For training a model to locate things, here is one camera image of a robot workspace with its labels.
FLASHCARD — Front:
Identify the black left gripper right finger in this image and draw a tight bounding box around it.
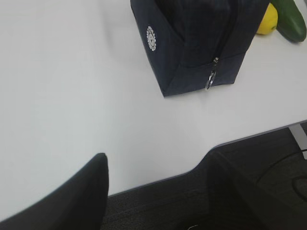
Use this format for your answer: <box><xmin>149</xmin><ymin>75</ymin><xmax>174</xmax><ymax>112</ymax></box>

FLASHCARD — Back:
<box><xmin>209</xmin><ymin>153</ymin><xmax>307</xmax><ymax>230</ymax></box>

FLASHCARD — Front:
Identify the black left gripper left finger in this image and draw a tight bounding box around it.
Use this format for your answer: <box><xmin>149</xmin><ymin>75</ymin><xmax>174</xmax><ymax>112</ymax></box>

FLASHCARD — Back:
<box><xmin>0</xmin><ymin>153</ymin><xmax>109</xmax><ymax>230</ymax></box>

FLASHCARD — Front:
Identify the navy blue lunch bag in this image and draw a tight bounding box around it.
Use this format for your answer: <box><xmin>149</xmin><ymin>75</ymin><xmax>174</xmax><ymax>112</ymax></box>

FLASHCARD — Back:
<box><xmin>130</xmin><ymin>0</ymin><xmax>269</xmax><ymax>97</ymax></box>

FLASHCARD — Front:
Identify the yellow lemon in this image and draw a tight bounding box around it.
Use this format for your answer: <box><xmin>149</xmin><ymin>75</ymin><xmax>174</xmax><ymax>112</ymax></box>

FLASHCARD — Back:
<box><xmin>256</xmin><ymin>3</ymin><xmax>278</xmax><ymax>35</ymax></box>

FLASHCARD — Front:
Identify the green cucumber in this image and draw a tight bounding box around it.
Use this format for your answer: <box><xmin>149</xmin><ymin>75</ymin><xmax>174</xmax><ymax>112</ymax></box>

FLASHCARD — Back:
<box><xmin>270</xmin><ymin>0</ymin><xmax>307</xmax><ymax>43</ymax></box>

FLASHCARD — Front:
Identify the white table leg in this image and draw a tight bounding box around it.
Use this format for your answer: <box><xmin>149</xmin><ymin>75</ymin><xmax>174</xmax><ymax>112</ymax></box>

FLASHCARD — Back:
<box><xmin>289</xmin><ymin>124</ymin><xmax>307</xmax><ymax>160</ymax></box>

